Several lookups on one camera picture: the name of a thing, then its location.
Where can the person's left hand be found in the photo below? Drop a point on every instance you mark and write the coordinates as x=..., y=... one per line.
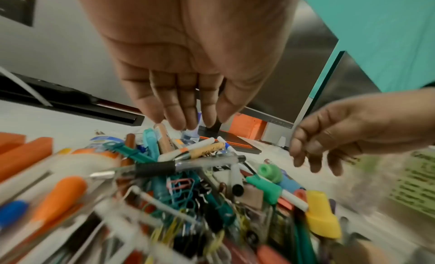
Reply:
x=190, y=42

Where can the black computer monitor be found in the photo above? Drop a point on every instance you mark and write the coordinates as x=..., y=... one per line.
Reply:
x=17, y=5
x=353, y=80
x=289, y=69

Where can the white desk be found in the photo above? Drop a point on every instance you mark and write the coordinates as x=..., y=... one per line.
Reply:
x=34, y=122

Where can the clear plastic storage box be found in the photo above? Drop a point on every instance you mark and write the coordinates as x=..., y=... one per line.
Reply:
x=414, y=182

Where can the black monitor stand base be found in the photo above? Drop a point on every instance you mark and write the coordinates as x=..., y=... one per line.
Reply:
x=238, y=145

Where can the pile of coloured paper clips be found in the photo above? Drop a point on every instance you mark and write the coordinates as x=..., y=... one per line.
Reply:
x=190, y=198

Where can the person's right hand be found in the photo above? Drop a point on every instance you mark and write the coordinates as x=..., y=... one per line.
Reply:
x=367, y=123

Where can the yellow stamp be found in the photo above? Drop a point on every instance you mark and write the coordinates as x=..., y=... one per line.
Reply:
x=322, y=217

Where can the green stamp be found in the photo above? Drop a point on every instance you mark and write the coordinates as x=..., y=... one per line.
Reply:
x=268, y=189

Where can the green backdrop cloth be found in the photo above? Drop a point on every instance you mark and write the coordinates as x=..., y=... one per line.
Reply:
x=374, y=29

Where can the black keyboard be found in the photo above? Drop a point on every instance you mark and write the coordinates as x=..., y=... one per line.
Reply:
x=68, y=99

